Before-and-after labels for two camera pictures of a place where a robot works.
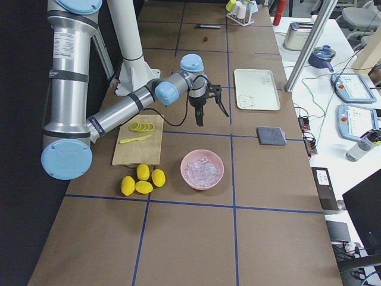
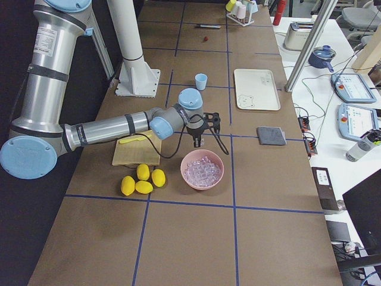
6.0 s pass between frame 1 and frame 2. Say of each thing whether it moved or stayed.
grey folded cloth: stayed
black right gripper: moved
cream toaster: stayed
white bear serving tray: stayed
